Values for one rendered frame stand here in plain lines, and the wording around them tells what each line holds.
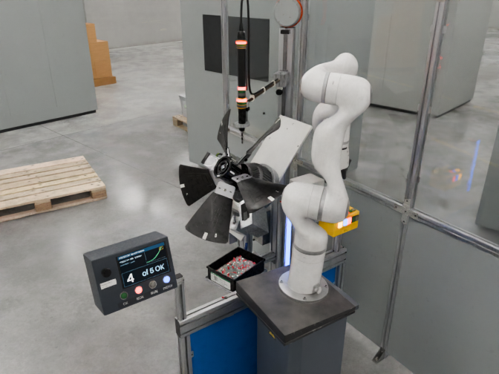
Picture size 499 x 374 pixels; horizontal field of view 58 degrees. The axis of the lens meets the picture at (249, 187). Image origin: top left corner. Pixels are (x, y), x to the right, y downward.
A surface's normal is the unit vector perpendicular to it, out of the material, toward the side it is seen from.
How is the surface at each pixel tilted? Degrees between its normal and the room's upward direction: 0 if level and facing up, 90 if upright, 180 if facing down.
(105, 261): 75
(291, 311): 5
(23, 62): 90
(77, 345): 0
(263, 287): 5
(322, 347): 90
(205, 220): 51
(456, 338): 90
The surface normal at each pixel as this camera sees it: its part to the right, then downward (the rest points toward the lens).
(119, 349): 0.00, -0.91
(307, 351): 0.53, 0.36
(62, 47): 0.73, 0.29
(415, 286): -0.82, 0.24
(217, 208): 0.03, -0.25
